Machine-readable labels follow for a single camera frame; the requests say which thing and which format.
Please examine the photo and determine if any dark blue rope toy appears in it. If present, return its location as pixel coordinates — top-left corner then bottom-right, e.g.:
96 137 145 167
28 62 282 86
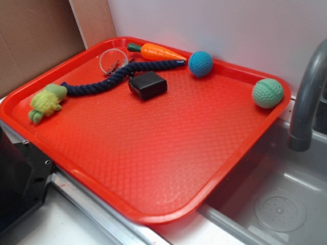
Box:
60 60 186 96

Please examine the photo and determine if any black rectangular box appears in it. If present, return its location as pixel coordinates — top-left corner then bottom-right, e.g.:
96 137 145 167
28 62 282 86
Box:
128 71 168 101

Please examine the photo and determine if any grey plastic sink basin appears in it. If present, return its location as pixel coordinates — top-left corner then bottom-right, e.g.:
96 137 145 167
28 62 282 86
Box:
198 101 326 244

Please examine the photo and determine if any clear plastic ring with clips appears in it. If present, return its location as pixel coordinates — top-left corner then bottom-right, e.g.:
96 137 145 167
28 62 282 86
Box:
99 48 135 78

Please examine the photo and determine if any orange plastic carrot toy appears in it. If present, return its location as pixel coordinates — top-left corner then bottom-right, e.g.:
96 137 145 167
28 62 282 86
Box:
127 43 188 61

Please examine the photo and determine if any green textured ball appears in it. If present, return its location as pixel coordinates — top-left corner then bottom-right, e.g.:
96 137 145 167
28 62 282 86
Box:
252 79 284 109

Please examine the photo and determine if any grey faucet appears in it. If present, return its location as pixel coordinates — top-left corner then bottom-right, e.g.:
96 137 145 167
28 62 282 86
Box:
288 40 326 152

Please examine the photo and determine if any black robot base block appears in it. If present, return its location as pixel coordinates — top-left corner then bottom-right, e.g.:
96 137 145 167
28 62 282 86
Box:
1 129 54 235

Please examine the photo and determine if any green plush animal toy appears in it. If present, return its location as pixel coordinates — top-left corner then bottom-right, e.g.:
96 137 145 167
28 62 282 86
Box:
28 84 67 125

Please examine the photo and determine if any brown cardboard panel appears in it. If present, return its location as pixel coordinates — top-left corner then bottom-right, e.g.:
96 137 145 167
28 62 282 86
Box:
1 1 116 97

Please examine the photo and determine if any red plastic tray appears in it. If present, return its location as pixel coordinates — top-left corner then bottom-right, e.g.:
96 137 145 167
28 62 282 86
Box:
1 37 291 224

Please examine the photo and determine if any blue textured ball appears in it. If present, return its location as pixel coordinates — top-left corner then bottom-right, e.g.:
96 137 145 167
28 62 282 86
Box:
188 51 214 78

